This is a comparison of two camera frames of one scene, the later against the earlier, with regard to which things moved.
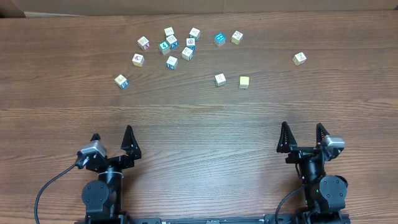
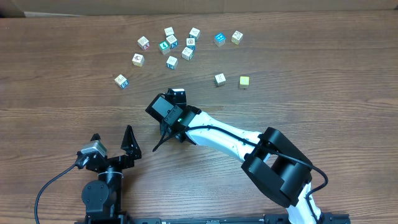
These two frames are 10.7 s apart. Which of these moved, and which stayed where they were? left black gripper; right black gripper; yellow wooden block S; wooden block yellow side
Moved: right black gripper
Stayed: yellow wooden block S; left black gripper; wooden block yellow side
